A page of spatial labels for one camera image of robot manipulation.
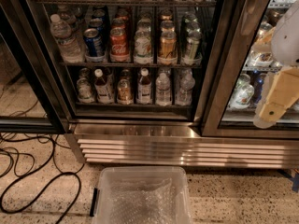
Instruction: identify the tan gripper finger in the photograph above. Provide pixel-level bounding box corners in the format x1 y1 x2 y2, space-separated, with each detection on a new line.
251 27 276 53
253 66 299 129

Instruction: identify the clear water bottle front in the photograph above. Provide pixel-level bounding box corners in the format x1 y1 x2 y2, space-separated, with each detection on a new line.
156 73 172 106

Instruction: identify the clear water bottle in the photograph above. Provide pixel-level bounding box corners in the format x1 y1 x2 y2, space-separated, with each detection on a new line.
175 74 195 105
156 73 172 106

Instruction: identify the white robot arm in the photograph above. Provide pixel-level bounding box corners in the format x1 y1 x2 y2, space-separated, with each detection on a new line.
252 1 299 129

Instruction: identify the white green can right fridge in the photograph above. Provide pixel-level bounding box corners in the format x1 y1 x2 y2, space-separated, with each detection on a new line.
229 74 254 109

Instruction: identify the clear water bottle right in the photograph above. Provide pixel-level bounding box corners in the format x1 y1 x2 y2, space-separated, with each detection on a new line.
175 74 195 105

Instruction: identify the stainless steel fridge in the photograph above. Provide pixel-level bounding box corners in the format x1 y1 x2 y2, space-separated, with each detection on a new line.
0 0 299 170

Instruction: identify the dark tea bottle white cap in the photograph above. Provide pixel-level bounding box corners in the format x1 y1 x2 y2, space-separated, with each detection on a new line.
136 68 152 105

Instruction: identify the brown tea bottle white cap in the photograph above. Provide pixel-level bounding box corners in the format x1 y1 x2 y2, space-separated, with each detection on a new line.
94 69 113 104

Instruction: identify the large water bottle middle shelf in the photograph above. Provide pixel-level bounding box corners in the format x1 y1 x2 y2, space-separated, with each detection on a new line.
50 14 84 63

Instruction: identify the open glass fridge door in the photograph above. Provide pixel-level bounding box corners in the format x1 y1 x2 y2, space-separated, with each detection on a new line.
0 3 67 134

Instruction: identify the green silver soda can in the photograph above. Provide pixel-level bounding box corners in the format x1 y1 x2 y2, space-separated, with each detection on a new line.
182 31 202 65

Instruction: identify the orange gold soda can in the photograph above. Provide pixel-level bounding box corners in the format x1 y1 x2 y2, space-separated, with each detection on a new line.
158 31 178 65

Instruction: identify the white green soda can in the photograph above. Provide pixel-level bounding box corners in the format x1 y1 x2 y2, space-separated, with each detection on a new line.
134 31 153 64

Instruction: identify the red coca cola can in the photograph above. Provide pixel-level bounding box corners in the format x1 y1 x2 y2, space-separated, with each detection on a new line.
110 27 129 63

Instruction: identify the amber glass jar drink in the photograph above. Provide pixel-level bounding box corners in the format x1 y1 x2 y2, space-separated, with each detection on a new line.
117 79 133 105

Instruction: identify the blue pepsi can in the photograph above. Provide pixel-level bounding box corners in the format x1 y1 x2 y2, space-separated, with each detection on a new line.
83 28 105 63

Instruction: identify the glass jar drink left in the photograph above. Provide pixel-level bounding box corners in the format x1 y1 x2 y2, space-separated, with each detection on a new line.
77 78 95 104

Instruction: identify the bubble wrap sheet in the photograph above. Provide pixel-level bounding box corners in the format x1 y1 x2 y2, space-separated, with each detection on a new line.
109 178 175 224

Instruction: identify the clear plastic storage bin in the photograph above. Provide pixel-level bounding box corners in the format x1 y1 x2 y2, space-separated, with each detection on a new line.
91 166 192 224

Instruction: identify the black floor cable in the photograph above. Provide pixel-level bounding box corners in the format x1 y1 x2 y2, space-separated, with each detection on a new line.
0 131 86 224

